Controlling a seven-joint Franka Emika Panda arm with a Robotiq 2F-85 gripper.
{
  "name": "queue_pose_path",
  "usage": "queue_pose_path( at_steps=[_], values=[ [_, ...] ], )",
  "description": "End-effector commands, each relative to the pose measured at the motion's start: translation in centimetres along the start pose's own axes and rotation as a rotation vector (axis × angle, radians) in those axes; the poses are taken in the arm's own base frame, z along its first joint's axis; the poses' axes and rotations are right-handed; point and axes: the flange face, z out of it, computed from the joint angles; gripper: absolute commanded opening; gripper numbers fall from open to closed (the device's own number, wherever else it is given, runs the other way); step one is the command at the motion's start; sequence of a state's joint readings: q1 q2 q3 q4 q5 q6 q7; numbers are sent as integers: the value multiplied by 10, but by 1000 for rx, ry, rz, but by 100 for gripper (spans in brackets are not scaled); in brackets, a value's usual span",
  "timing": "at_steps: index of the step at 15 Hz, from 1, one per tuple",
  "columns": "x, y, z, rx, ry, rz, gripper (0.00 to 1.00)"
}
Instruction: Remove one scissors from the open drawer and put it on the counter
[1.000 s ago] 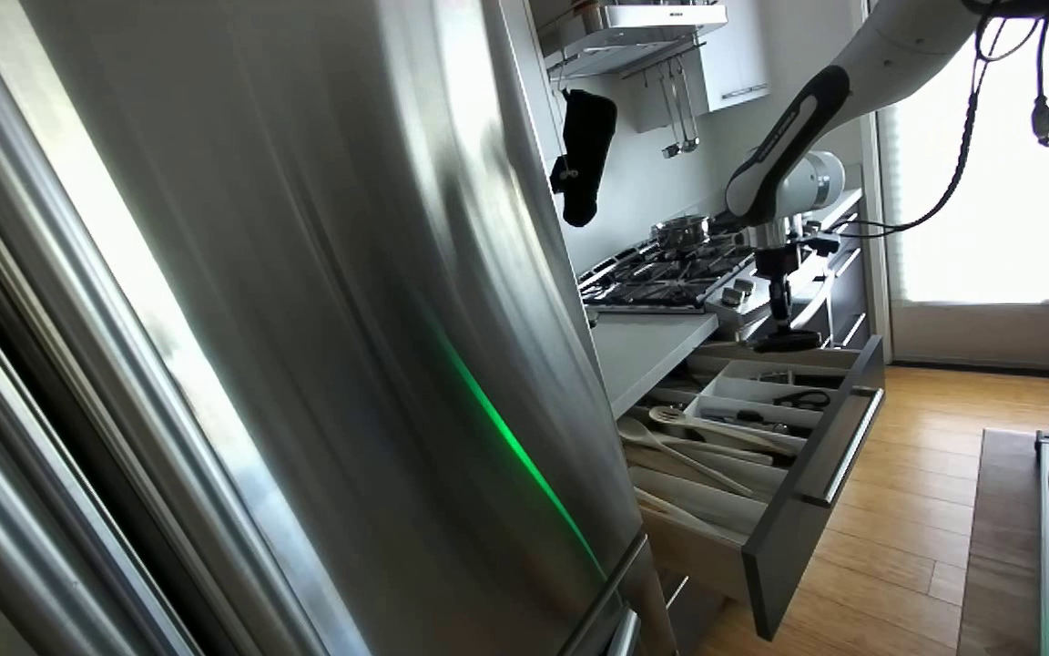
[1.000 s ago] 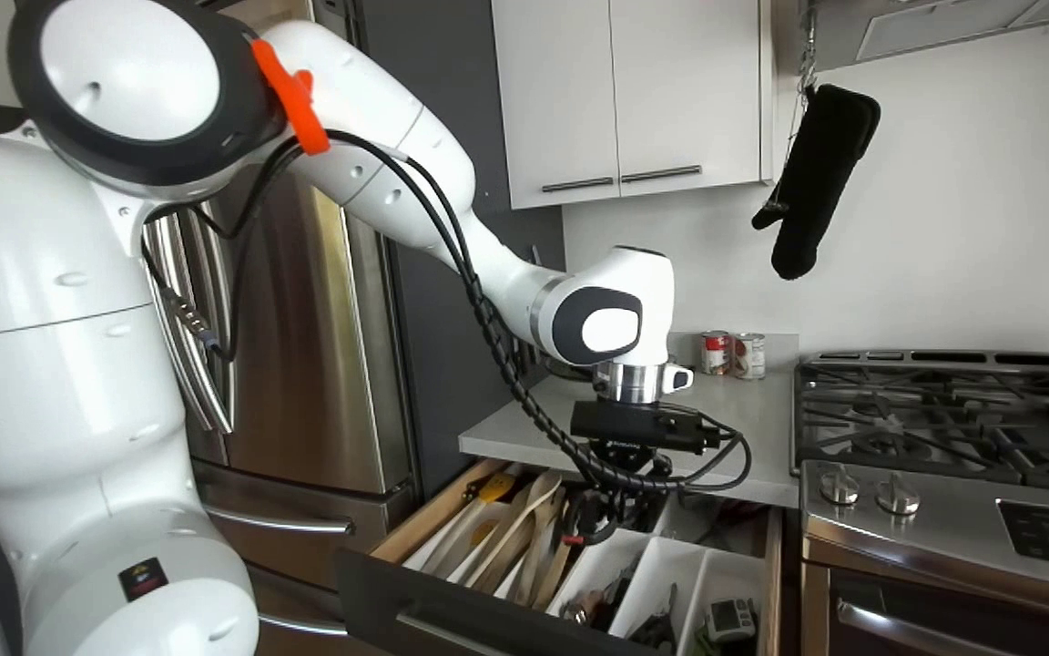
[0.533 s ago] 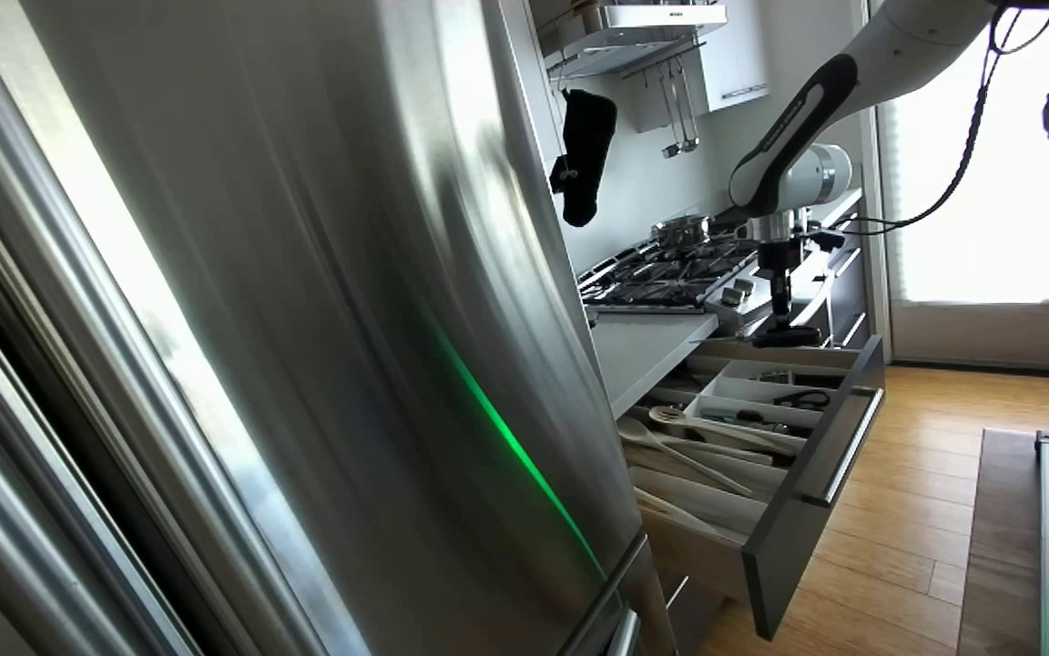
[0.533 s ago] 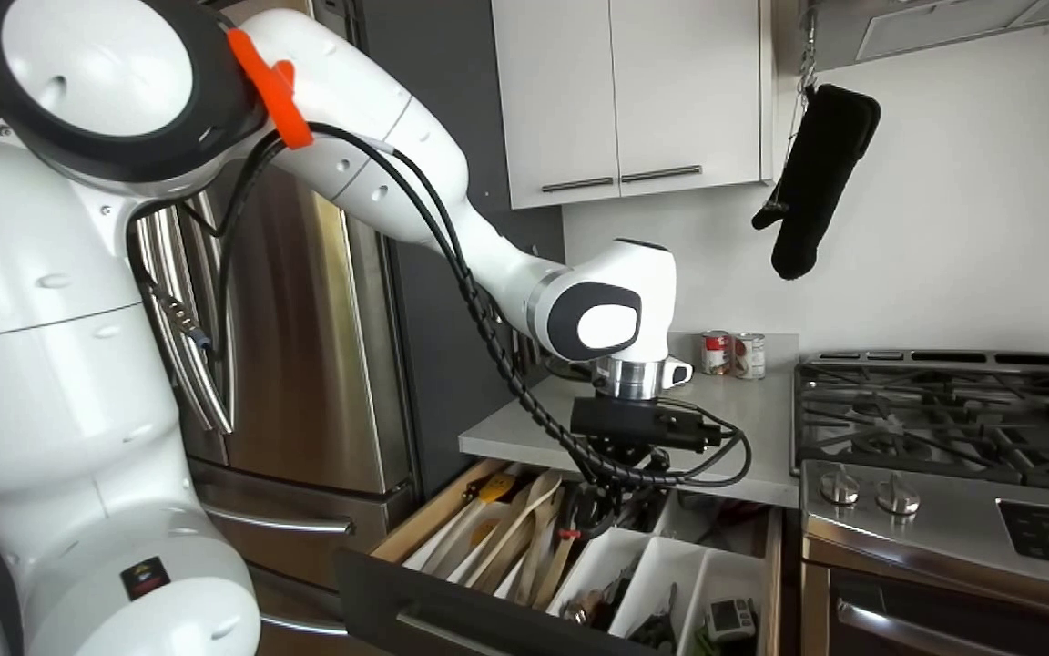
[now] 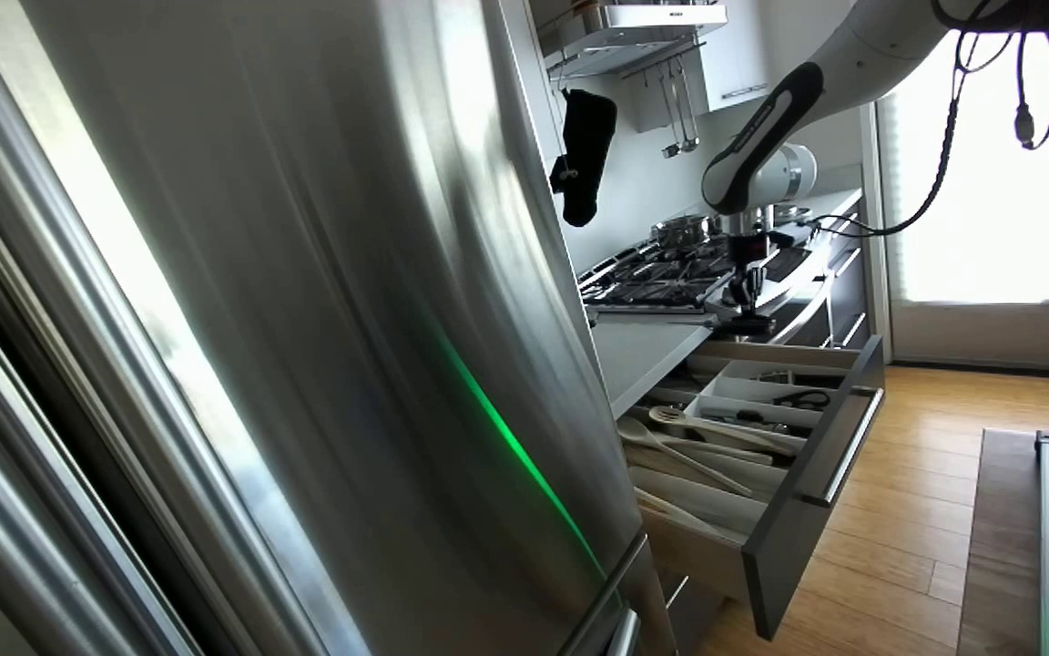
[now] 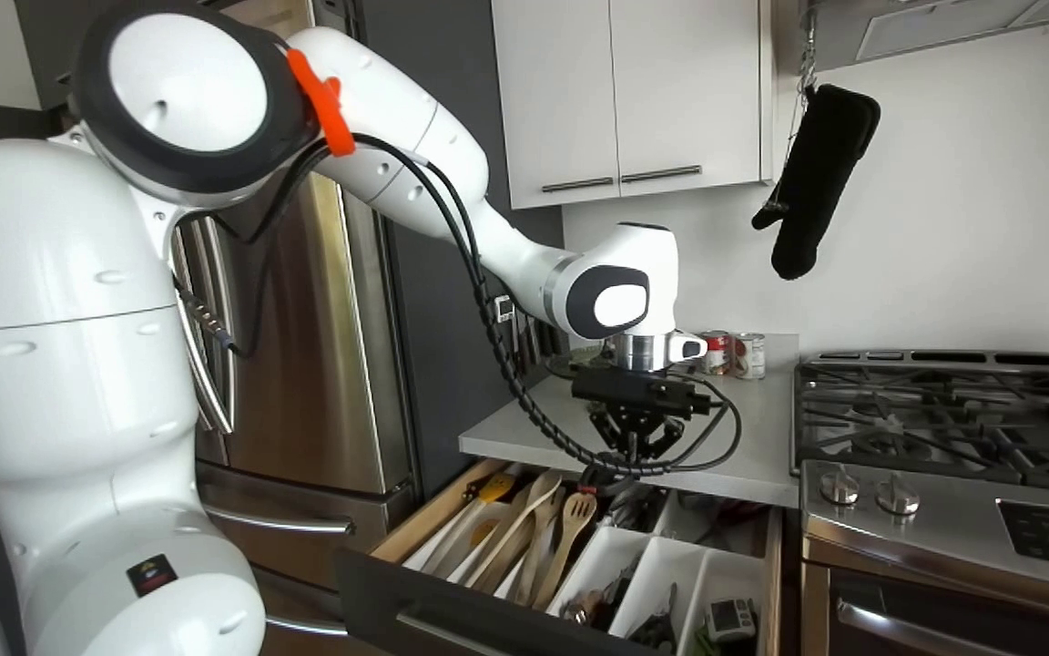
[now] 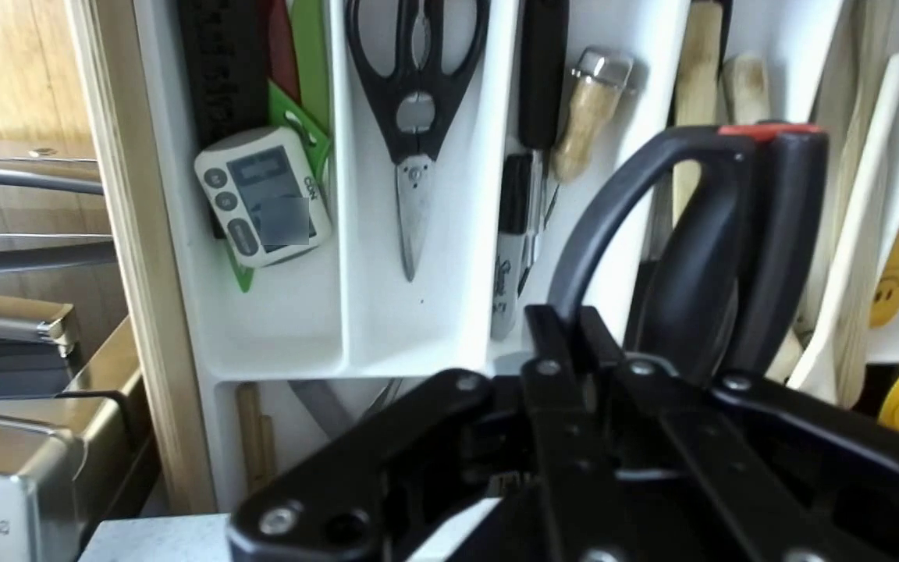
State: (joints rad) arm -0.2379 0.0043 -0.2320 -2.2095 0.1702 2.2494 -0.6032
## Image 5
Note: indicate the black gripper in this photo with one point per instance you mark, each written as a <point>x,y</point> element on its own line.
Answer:
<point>769,256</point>

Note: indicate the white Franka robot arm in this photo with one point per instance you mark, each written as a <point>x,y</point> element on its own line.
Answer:
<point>874,50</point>

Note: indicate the grey front wooden drawer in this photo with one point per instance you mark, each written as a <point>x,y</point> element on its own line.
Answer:
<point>792,534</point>

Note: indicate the grey lower kitchen cabinets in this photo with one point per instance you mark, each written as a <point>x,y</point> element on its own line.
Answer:
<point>846,296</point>

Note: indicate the white cutlery tray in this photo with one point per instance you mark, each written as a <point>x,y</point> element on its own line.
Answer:
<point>728,387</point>

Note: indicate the steel cooking pot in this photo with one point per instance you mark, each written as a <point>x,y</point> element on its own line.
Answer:
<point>681,233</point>

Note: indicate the gas stove top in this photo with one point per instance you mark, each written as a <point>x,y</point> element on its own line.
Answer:
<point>658,280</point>

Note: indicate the wooden spoon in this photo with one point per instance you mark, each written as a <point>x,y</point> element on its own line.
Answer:
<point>720,428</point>

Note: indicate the hanging metal ladle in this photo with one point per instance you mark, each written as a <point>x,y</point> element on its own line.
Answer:
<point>671,148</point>
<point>689,144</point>

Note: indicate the wooden spatula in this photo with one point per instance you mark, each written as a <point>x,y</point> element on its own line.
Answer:
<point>681,461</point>

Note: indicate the black oven mitt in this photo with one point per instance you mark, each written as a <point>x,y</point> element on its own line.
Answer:
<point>581,160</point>

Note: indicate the bright glass balcony door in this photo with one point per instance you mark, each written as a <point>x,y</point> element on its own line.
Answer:
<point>984,222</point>

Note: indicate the steel range hood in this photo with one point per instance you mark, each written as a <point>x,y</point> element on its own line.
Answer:
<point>620,31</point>

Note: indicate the wooden stand board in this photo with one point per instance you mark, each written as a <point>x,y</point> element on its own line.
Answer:
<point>1000,550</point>

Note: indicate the stainless steel fridge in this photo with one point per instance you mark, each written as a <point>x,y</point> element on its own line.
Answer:
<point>245,306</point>

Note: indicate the white wall cabinet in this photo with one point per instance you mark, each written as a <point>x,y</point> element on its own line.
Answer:
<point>738,57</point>

